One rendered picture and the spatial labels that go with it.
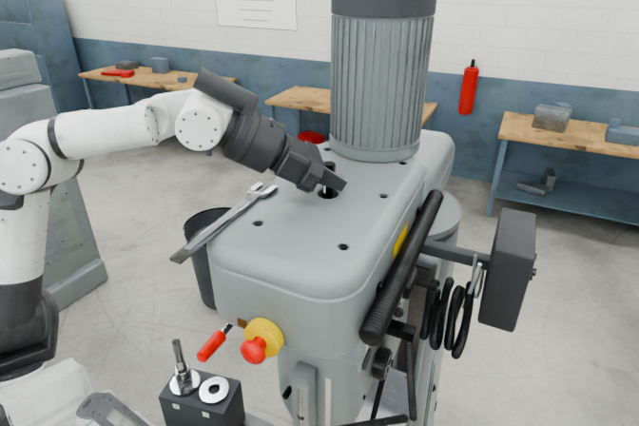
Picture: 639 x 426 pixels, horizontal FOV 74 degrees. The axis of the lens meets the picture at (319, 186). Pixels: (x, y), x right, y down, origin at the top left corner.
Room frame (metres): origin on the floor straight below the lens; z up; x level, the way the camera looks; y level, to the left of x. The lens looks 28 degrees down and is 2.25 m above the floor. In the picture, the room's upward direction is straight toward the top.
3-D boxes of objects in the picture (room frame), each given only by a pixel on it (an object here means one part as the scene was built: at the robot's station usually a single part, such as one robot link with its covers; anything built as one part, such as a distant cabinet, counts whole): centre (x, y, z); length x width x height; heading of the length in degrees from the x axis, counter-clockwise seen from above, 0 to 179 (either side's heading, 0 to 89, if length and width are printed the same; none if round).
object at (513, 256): (0.78, -0.45, 1.62); 0.20 x 0.09 x 0.21; 155
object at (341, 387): (0.66, -0.02, 1.47); 0.21 x 0.19 x 0.32; 65
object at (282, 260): (0.67, -0.02, 1.81); 0.47 x 0.26 x 0.16; 155
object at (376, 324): (0.62, -0.16, 1.79); 0.45 x 0.04 x 0.04; 155
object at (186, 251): (0.57, 0.15, 1.89); 0.24 x 0.04 x 0.01; 155
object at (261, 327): (0.45, 0.08, 1.76); 0.06 x 0.02 x 0.06; 65
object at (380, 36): (0.88, -0.12, 2.05); 0.20 x 0.20 x 0.32
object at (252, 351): (0.43, 0.09, 1.76); 0.04 x 0.03 x 0.04; 65
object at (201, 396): (0.86, 0.37, 1.00); 0.22 x 0.12 x 0.20; 75
